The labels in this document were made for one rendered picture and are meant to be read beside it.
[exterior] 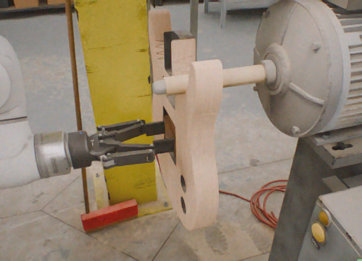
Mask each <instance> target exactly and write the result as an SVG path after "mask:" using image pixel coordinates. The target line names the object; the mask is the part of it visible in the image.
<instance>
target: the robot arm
mask: <svg viewBox="0 0 362 261"><path fill-rule="evenodd" d="M135 124H136V125H135ZM96 129H97V133H94V134H92V135H88V134H87V132H86V131H85V130H81V131H76V132H68V135H67V136H66V134H65V131H64V130H56V131H52V132H44V133H41V132H40V133H35V134H32V131H31V129H30V125H29V122H28V119H27V111H26V93H25V88H24V82H23V76H22V71H21V68H20V64H19V60H18V58H17V55H16V53H15V51H14V49H13V47H12V46H11V44H10V43H9V41H8V40H7V39H6V38H4V37H2V36H1V35H0V190H1V189H9V188H15V187H18V186H23V185H27V184H29V183H31V182H33V181H36V180H38V179H43V178H50V177H56V176H60V175H66V174H70V173H71V167H73V169H74V170H77V169H81V168H87V167H91V166H92V161H102V163H103V167H104V169H105V170H108V169H110V168H114V167H120V166H127V165H137V164H146V163H152V162H154V160H155V159H156V154H161V153H169V152H174V151H175V148H174V138H173V137H171V138H166V139H159V140H153V144H125V143H122V142H124V141H126V140H129V139H132V138H135V137H138V136H140V135H144V134H146V136H153V135H160V134H164V133H165V127H164V121H160V122H152V123H147V124H146V123H145V120H140V119H137V120H134V121H128V122H122V123H118V124H112V125H102V126H97V127H96ZM147 149H148V150H147Z"/></svg>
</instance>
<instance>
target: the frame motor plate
mask: <svg viewBox="0 0 362 261"><path fill-rule="evenodd" d="M302 138H303V139H304V140H305V142H306V144H308V145H309V147H310V148H312V149H313V151H315V152H316V153H317V154H318V155H319V156H320V158H322V159H323V160H324V162H326V163H327V165H329V166H330V167H331V168H338V167H343V166H347V165H352V164H357V163H362V136H361V137H355V138H352V139H346V140H341V141H337V142H332V143H329V144H324V145H320V146H316V145H315V144H314V142H313V141H312V140H311V139H310V138H309V137H308V136H304V137H302Z"/></svg>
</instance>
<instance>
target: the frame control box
mask: <svg viewBox="0 0 362 261"><path fill-rule="evenodd" d="M320 209H326V210H327V211H328V212H329V213H330V215H331V217H332V221H331V225H330V227H324V226H323V225H322V224H321V222H320V220H319V217H318V212H319V210H320ZM316 223H318V225H319V226H320V227H321V228H322V230H323V232H324V241H322V242H319V241H317V240H316V239H315V237H314V235H313V233H312V225H313V224H316ZM359 256H362V186H357V187H354V188H350V189H345V190H342V191H337V192H332V193H328V194H325V195H322V196H319V197H318V198H317V201H316V203H315V206H314V209H313V212H312V215H311V218H310V222H309V225H308V228H307V231H306V233H305V237H304V240H303V243H302V246H301V248H300V251H299V254H298V257H297V260H296V261H355V260H356V258H357V257H359Z"/></svg>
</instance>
